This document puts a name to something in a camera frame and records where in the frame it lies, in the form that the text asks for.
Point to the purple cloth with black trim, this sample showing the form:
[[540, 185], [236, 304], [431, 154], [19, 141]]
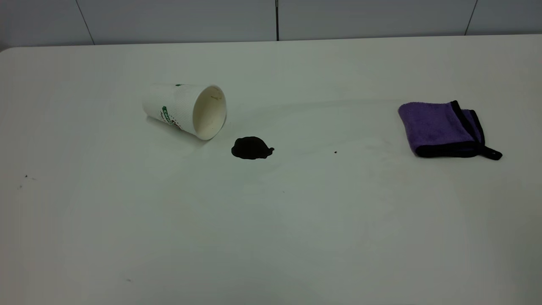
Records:
[[432, 125]]

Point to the dark coffee spill puddle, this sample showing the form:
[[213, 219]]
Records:
[[252, 148]]

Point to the white paper coffee cup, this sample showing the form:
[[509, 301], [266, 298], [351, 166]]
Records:
[[178, 106]]

